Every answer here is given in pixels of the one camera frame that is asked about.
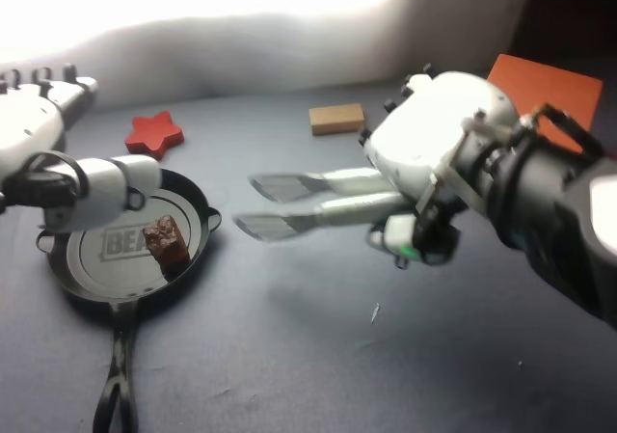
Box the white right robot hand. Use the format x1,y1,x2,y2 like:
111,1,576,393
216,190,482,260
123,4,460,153
359,62,521,269

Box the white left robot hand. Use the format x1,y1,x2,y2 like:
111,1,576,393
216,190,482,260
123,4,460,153
0,62,164,235

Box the metal tongs with white-wrapped handles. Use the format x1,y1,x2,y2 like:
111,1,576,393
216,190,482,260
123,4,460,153
231,167,416,244

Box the brown toy meat chunk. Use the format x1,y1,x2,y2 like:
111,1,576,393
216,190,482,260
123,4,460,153
142,214,191,275

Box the black cast iron pan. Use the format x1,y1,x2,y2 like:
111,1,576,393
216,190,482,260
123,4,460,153
37,166,224,433

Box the tan wooden rectangular block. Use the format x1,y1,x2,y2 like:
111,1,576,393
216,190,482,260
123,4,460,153
308,103,365,137

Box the large orange block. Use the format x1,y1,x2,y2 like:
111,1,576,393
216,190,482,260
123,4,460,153
486,53,604,154

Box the red star block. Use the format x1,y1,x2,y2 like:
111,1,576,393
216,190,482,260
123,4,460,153
123,110,185,160

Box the white backdrop cloth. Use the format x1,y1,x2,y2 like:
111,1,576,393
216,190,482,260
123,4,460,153
0,0,539,114

